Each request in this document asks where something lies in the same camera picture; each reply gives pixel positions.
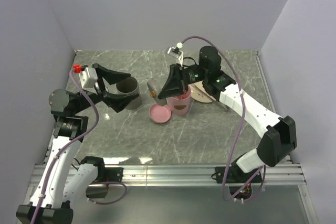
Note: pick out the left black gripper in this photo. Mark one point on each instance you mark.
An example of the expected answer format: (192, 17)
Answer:
(118, 102)

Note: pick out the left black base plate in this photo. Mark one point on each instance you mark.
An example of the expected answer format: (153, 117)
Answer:
(113, 174)

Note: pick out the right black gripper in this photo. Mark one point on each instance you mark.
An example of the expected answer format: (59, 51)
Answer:
(174, 85)

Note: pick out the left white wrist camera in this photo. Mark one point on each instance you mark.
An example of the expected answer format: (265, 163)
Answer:
(87, 76)

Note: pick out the grey lid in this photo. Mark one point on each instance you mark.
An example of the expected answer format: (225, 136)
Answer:
(154, 90)

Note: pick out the pink cylindrical container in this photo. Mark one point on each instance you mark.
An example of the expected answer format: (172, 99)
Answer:
(180, 107)

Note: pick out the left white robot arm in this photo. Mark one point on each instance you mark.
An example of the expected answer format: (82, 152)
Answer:
(54, 198)

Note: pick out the metal food tongs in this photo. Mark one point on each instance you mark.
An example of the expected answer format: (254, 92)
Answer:
(224, 107)

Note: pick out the grey cylindrical container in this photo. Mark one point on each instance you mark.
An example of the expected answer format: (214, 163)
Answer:
(130, 87)

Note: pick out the aluminium mounting rail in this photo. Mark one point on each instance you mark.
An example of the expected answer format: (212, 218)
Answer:
(203, 175)

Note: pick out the pink cream plate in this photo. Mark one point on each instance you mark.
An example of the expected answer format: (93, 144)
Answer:
(199, 86)

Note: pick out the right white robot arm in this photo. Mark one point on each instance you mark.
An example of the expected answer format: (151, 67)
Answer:
(278, 134)

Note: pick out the pink lid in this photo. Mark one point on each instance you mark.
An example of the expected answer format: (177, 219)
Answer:
(159, 114)

